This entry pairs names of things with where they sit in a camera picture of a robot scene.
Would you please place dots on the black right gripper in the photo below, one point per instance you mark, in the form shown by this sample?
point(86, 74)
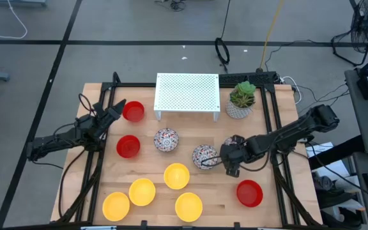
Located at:
point(235, 151)

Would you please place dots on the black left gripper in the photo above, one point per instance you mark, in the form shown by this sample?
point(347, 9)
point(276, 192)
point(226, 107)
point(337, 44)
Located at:
point(106, 119)

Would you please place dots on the red mini bowl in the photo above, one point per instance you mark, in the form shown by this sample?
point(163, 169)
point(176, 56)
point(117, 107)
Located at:
point(249, 193)
point(128, 146)
point(133, 111)

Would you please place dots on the yellow mini bowl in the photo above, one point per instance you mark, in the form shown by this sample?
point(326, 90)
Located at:
point(116, 206)
point(188, 207)
point(142, 191)
point(176, 176)

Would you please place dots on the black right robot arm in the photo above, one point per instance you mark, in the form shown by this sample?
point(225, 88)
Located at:
point(299, 126)

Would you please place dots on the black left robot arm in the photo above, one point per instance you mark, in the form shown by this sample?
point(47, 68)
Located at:
point(53, 142)

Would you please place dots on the green succulent in white pot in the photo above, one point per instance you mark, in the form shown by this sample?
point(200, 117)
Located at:
point(240, 110)

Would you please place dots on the white perforated metal shelf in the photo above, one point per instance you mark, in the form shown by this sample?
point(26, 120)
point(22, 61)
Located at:
point(187, 92)

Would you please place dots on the black table clamp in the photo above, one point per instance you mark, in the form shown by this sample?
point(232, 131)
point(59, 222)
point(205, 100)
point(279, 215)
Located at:
point(144, 224)
point(237, 225)

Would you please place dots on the black power strip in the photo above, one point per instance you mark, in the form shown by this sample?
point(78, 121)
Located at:
point(254, 77)

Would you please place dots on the white label strip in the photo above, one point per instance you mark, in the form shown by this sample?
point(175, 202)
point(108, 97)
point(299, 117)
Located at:
point(97, 228)

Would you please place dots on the black desk beam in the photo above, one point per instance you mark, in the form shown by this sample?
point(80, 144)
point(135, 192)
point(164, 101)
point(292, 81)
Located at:
point(334, 153)

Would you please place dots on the white papers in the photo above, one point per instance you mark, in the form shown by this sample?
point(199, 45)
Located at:
point(340, 169)

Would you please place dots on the black floor fan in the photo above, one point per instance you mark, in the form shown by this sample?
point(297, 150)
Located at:
point(367, 22)

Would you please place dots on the black aluminium table frame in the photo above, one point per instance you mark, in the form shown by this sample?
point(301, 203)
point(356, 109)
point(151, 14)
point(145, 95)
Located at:
point(129, 85)

